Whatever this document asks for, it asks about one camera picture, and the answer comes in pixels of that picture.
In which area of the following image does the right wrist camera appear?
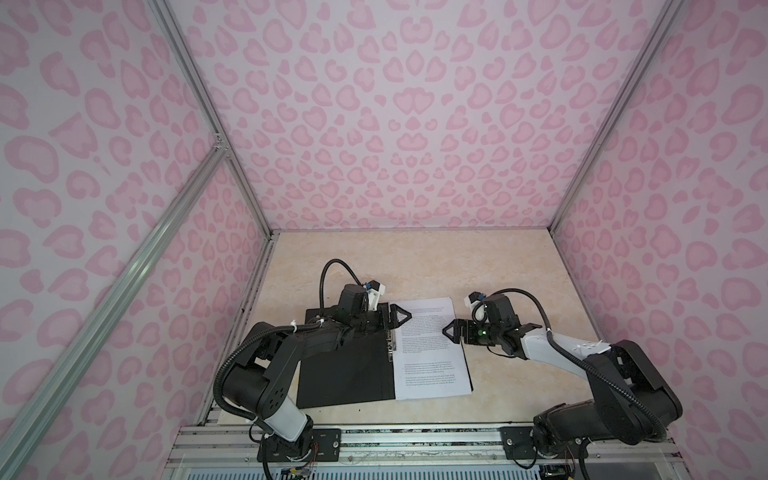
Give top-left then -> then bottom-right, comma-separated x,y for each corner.
464,291 -> 486,311

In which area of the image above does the blue folder black inside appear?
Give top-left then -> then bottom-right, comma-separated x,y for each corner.
297,330 -> 396,409

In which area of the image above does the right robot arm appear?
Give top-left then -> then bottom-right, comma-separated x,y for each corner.
442,289 -> 683,457

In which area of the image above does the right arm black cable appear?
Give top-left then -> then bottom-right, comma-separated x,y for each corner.
488,287 -> 670,442

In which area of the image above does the diagonal aluminium frame bar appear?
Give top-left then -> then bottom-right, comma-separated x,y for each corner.
1,146 -> 228,479

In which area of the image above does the left corner aluminium post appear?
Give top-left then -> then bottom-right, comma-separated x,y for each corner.
147,0 -> 273,239

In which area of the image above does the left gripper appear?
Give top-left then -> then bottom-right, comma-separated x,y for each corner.
351,304 -> 411,334

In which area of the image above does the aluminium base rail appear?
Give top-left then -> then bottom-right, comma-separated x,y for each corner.
161,423 -> 690,479

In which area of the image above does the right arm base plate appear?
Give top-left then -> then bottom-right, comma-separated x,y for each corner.
499,426 -> 566,465

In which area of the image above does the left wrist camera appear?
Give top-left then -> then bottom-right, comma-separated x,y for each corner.
363,280 -> 386,311

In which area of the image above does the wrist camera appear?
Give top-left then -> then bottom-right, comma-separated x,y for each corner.
363,280 -> 386,311
464,291 -> 486,311

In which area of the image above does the corner aluminium post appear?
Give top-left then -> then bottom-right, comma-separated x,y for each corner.
147,0 -> 273,239
548,0 -> 688,237

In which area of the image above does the paper sheet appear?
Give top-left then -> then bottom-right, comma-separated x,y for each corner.
393,297 -> 473,401

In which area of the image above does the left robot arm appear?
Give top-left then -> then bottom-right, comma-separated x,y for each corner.
213,281 -> 412,450

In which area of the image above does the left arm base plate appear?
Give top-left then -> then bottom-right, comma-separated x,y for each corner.
257,428 -> 342,463

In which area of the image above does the right corner aluminium post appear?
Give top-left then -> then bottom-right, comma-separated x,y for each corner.
548,0 -> 688,237

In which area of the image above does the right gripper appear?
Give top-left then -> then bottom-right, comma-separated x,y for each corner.
440,318 -> 503,346

